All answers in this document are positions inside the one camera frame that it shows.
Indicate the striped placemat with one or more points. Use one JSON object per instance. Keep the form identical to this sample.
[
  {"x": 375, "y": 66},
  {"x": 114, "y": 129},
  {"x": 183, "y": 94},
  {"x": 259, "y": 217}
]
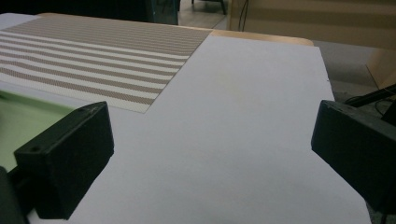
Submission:
[{"x": 93, "y": 62}]

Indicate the black metal stand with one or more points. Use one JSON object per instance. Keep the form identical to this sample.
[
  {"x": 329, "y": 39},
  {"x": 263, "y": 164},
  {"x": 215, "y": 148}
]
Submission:
[{"x": 367, "y": 99}]

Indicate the white table cover sheet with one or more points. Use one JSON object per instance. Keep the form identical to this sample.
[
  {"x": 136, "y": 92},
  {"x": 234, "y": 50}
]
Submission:
[{"x": 233, "y": 124}]

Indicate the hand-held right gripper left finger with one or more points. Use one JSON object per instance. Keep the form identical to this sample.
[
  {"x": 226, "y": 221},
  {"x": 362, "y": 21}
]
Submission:
[{"x": 68, "y": 155}]

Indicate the light green tray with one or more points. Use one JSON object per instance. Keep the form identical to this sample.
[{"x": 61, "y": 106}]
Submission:
[{"x": 25, "y": 124}]

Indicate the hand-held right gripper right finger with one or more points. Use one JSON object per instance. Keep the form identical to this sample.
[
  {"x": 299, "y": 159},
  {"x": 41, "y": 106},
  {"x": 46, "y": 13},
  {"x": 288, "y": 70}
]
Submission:
[{"x": 358, "y": 149}]

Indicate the black cabinet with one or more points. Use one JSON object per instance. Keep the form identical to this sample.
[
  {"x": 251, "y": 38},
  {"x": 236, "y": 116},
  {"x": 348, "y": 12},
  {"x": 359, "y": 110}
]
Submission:
[{"x": 93, "y": 9}]

